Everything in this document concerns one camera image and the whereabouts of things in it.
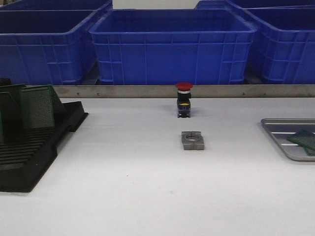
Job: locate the green circuit board edge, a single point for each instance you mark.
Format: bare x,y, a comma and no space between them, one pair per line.
304,138

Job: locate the green perforated circuit board front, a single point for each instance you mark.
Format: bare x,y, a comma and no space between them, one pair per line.
309,151

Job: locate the green perforated circuit board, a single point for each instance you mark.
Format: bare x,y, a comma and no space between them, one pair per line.
309,151
39,106

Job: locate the green perforated circuit board middle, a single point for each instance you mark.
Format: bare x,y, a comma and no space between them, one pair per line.
39,106

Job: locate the silver metal tray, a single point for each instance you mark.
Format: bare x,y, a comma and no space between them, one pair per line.
281,128

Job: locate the black slotted board rack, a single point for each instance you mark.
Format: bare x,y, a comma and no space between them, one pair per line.
26,154

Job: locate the red emergency stop button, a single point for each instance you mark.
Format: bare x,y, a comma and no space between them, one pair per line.
183,99

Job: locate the grey metal clamp block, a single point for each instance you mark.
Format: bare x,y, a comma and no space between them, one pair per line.
192,140

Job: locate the blue centre plastic crate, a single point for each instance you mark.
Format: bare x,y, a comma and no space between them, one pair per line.
164,47

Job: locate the blue plastic crate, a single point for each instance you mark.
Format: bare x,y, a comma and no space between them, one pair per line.
49,47
283,48
164,47

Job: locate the blue far right crate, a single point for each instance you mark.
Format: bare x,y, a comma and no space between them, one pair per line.
239,4

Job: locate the blue left plastic crate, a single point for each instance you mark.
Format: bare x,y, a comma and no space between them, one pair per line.
49,47

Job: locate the blue right plastic crate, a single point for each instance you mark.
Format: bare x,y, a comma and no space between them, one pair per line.
283,48

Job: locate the blue far left crate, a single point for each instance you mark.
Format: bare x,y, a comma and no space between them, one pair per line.
100,6

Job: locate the steel table edge rail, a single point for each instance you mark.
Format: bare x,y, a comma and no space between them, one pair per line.
200,91

